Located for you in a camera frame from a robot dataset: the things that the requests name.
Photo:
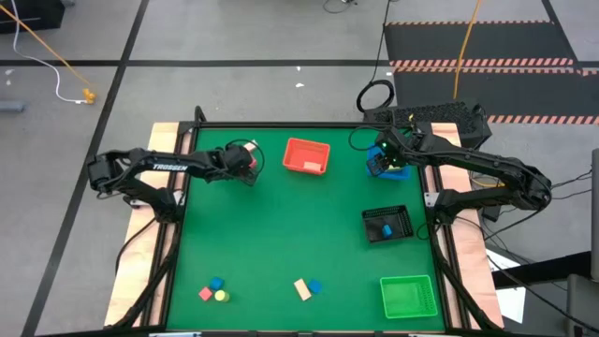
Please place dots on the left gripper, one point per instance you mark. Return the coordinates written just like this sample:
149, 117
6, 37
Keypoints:
234, 161

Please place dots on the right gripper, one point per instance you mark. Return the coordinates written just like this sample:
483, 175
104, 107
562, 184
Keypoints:
395, 142

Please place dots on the pink arch block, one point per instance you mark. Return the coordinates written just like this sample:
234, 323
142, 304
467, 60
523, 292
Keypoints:
253, 163

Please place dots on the beige rectangular block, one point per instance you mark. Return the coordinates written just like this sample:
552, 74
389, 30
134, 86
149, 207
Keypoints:
302, 289
312, 165

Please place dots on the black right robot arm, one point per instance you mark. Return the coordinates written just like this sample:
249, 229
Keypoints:
491, 166

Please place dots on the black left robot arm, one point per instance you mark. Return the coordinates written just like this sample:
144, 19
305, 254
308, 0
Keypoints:
140, 164

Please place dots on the long white block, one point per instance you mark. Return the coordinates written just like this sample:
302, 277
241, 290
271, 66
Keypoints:
252, 146

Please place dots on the blue plastic basket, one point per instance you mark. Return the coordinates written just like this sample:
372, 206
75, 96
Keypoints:
400, 174

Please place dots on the orange plastic basket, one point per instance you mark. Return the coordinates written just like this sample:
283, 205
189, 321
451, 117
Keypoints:
299, 154

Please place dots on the black plastic basket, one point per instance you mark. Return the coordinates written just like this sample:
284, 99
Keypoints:
400, 217

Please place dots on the small blue block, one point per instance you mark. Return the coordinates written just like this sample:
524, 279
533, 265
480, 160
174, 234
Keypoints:
386, 231

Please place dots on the black mesh computer tower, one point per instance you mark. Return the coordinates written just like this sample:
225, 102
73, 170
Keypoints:
440, 114

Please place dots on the blue cube block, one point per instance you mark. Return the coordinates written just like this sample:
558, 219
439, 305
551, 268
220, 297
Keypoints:
216, 283

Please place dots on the black striped floor mat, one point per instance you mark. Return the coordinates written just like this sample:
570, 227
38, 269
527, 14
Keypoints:
515, 93
421, 42

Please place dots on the yellow cylinder block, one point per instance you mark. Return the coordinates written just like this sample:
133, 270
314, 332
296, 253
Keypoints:
221, 296

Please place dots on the green plastic basket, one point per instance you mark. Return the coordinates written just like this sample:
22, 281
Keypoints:
407, 297

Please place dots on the red cube block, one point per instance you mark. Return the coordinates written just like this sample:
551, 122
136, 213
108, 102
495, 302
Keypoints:
205, 294

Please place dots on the blue triangle block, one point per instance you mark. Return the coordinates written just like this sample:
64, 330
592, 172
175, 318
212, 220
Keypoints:
315, 287

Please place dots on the white paper sheet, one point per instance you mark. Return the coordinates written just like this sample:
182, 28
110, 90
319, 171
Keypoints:
510, 299

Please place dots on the black box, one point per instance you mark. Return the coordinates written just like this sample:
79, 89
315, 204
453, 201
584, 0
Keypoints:
28, 14

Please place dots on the black table frame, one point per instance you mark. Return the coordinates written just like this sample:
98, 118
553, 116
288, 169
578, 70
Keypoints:
304, 125

